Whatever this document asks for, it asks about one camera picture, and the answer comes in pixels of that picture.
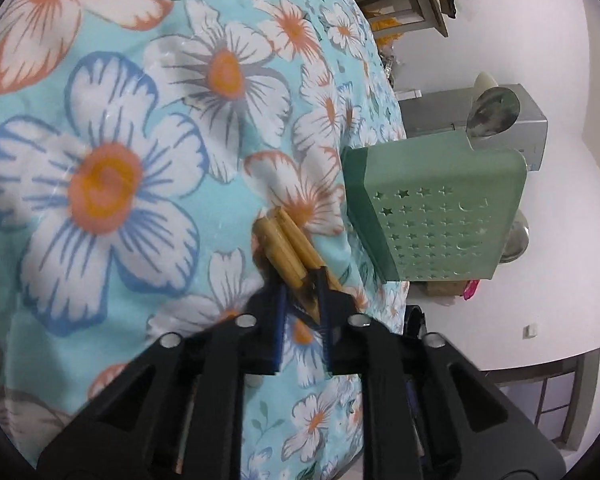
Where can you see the cardboard box beside sack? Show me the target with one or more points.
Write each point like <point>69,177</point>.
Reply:
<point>442,287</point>

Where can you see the bamboo chopstick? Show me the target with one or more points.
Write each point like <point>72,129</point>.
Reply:
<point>284,247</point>
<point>300,245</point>
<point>270,255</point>

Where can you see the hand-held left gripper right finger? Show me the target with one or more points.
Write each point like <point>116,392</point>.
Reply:
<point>325,345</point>

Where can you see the floral blue blanket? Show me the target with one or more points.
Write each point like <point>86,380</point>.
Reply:
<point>130,160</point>

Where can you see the dark frame furniture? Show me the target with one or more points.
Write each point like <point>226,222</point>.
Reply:
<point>555,365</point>

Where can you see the white wall socket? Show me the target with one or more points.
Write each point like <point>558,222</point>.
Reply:
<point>531,330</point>

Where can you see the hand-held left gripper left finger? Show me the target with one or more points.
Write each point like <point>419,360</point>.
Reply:
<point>281,330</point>

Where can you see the large metal spoon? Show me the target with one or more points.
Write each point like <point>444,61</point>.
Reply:
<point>495,112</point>
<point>515,240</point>

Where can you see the cream plastic ladle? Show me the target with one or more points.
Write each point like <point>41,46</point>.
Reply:
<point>482,85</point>

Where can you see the yellow plastic bag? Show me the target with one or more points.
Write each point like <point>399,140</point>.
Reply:
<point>387,30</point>

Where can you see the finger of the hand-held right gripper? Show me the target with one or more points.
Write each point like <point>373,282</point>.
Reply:
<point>415,322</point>

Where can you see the pink plastic bag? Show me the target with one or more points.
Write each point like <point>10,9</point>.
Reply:
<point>471,290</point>

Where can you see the green perforated utensil holder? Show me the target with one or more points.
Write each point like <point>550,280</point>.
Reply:
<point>445,210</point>

